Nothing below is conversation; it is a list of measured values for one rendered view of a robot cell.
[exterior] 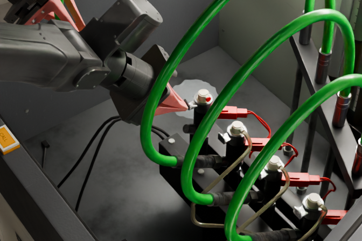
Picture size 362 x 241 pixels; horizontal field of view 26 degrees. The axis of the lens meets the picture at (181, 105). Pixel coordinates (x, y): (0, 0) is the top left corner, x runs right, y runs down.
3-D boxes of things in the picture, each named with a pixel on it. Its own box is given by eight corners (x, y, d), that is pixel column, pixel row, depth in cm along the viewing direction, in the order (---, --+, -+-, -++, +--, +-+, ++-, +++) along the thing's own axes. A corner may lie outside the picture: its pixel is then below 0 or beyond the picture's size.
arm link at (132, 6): (28, 39, 96) (70, 90, 94) (89, -30, 93) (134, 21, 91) (78, 44, 107) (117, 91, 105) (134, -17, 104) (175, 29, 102)
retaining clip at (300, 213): (299, 220, 102) (300, 214, 101) (291, 211, 103) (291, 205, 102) (318, 208, 103) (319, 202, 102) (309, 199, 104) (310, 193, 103)
